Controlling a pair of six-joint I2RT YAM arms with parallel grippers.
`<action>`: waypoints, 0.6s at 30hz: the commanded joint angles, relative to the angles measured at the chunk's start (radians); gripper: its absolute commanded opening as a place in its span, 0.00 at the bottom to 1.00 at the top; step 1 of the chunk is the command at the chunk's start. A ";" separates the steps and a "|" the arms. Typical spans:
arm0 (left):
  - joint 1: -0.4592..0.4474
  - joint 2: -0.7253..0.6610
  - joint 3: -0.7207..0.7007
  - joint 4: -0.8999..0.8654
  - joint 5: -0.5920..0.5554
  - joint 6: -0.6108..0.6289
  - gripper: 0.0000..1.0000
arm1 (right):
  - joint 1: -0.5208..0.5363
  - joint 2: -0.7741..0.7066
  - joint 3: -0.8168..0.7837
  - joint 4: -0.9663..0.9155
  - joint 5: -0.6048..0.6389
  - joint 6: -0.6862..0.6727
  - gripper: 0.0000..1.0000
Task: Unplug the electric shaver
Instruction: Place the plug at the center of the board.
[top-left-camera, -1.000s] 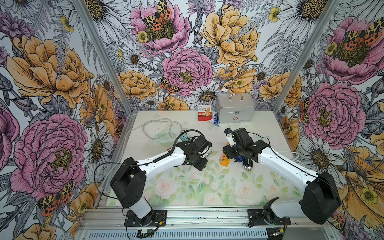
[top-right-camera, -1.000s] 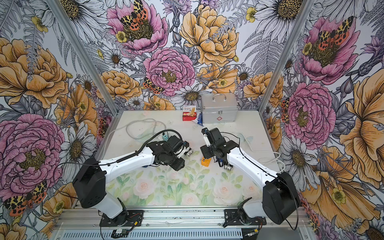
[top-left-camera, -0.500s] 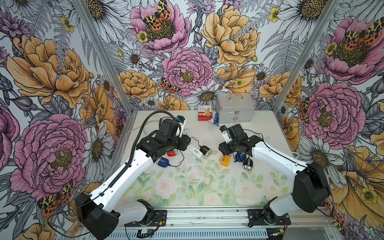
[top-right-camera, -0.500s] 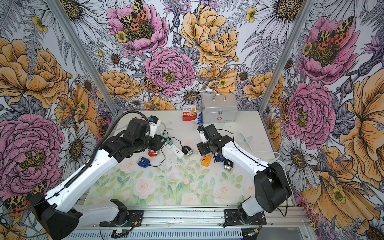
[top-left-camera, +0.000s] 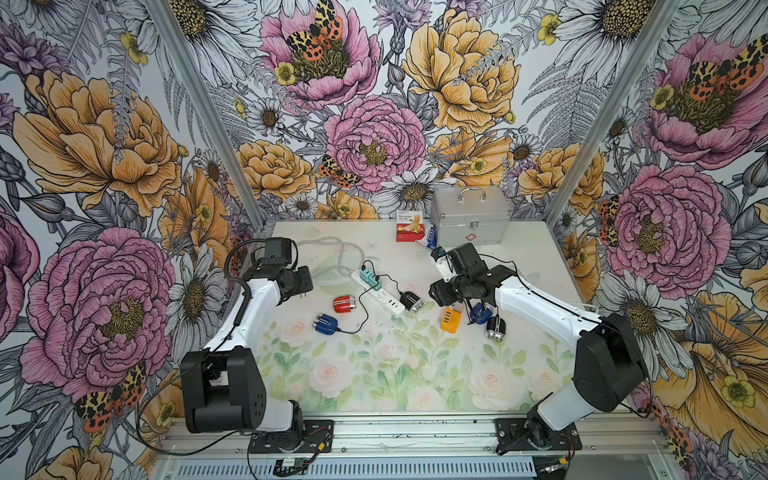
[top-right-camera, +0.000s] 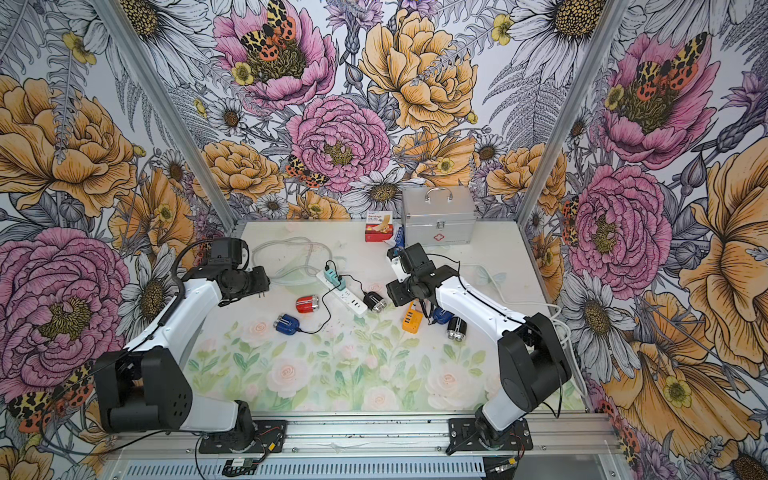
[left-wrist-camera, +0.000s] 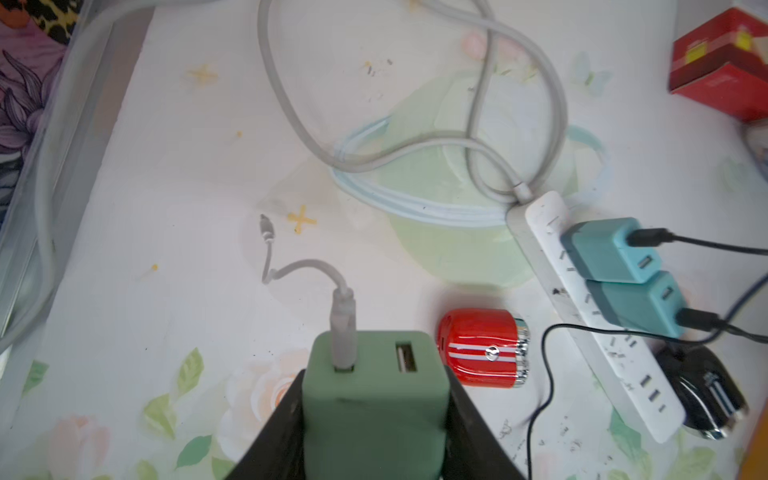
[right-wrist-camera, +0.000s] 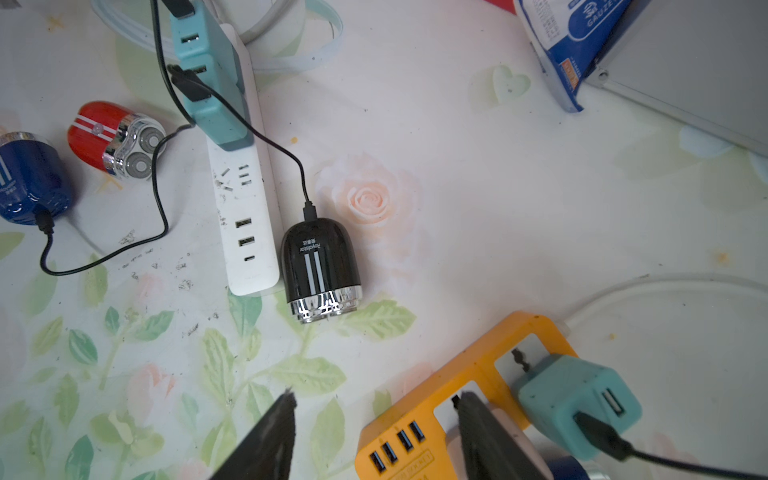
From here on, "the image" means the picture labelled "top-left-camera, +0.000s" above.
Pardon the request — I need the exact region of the orange power strip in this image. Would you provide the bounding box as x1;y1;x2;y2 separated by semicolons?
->
440;305;463;334

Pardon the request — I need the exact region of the blue device on left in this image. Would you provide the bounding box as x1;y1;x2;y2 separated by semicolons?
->
313;314;339;336

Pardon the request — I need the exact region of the blue device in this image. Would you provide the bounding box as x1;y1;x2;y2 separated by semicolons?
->
313;314;339;336
469;303;493;325

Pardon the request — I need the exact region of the aluminium front rail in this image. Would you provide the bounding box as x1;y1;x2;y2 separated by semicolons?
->
155;410;670;460

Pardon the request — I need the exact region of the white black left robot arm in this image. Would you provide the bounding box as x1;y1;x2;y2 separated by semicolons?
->
180;237;313;451

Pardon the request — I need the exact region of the teal USB charger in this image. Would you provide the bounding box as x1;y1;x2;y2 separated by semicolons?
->
359;268;381;290

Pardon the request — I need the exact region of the silver first aid case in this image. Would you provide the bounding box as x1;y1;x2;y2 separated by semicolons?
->
430;186;510;249

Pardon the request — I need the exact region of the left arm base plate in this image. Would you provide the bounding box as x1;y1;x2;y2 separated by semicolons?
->
248;420;335;455

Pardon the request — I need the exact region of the black charger cable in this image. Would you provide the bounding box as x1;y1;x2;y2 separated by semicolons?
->
335;259;415;336

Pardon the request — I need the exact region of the black silver shaver head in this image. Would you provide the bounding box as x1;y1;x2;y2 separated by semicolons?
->
400;291;424;313

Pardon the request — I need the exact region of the grey power strip cord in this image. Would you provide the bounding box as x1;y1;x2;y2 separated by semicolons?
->
293;235;367;283

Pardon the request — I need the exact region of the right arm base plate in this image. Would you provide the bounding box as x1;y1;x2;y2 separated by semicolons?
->
494;417;582;455

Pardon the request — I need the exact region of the blue white tissue pack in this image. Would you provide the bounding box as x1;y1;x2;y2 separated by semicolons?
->
418;225;437;250

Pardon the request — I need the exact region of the red white bandage box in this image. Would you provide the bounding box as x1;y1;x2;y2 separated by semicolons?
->
395;210;425;243

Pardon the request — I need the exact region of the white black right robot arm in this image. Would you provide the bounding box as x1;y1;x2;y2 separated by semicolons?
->
429;243;650;449

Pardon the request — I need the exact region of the white power strip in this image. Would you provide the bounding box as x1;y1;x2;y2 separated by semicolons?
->
351;268;406;317

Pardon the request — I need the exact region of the blue device on right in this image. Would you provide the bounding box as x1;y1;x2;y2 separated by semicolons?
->
469;303;493;325

